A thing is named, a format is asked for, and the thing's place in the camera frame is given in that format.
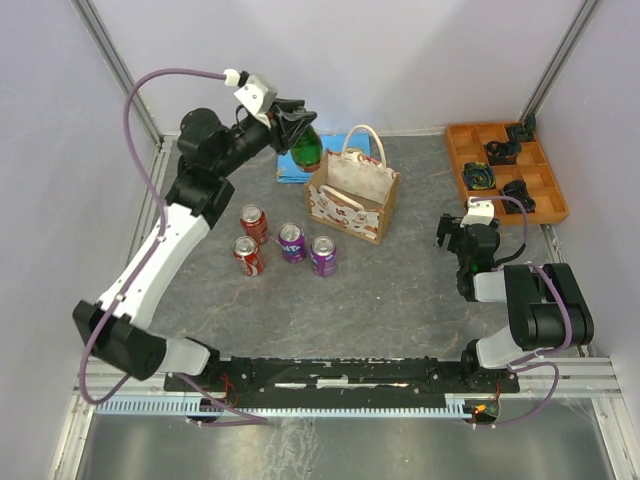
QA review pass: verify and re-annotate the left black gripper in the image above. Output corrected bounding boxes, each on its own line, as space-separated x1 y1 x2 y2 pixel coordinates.
215 97 317 178

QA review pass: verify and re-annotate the dark green glass bottle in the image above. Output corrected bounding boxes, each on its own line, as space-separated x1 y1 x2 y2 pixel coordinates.
291 126 324 173

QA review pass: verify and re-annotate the patterned canvas tote bag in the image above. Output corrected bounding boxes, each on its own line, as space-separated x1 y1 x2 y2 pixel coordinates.
305 124 401 245

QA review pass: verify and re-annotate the red soda can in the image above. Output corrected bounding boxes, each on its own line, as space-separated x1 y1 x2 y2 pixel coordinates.
233 236 264 277
240 204 269 245

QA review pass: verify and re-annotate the purple soda can front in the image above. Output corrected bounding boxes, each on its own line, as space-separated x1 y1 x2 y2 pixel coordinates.
278 222 306 263

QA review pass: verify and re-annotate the purple soda can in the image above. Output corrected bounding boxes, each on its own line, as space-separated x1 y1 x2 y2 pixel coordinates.
278 222 306 263
310 236 337 277

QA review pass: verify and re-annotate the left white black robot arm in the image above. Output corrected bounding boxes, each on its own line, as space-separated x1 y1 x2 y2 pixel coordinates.
72 99 317 390

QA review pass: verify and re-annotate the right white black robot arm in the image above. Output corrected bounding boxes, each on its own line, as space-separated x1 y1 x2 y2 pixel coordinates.
429 213 595 392

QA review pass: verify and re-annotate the blue printed folded cloth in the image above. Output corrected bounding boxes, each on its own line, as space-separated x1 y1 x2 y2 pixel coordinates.
276 132 371 184

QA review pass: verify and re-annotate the rolled dark sock left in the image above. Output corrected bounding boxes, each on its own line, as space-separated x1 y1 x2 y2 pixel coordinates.
462 162 496 191

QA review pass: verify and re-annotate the rolled dark sock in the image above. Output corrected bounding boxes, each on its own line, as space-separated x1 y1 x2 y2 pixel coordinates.
484 140 522 166
462 162 496 191
505 113 537 143
500 179 536 214

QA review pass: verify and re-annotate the rolled dark sock bottom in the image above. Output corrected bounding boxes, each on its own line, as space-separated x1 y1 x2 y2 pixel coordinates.
500 179 536 214

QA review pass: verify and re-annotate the orange compartment tray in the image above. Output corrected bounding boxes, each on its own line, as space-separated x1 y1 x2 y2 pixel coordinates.
445 122 569 224

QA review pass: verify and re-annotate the rolled dark sock middle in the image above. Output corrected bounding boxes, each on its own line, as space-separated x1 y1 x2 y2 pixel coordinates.
484 140 522 166

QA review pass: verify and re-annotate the rolled dark sock top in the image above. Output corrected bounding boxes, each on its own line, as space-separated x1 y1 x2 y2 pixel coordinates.
505 113 537 143

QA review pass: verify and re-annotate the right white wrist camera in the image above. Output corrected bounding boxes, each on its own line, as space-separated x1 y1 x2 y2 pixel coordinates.
460 197 495 227

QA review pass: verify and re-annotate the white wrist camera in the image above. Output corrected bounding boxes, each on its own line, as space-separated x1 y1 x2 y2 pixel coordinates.
223 69 277 127
460 197 495 227

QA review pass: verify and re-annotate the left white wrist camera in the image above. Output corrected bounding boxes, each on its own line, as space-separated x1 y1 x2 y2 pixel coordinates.
223 69 277 127

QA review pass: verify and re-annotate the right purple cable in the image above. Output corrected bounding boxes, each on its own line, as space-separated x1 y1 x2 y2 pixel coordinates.
469 195 574 431

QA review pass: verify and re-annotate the aluminium frame rail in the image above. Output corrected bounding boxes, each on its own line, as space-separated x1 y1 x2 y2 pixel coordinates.
85 357 622 400

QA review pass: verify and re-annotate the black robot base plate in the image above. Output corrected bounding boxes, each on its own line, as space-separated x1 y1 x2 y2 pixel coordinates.
195 357 520 410

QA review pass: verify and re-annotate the blue slotted cable duct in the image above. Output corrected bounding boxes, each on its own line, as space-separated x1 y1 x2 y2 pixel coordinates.
96 395 471 419

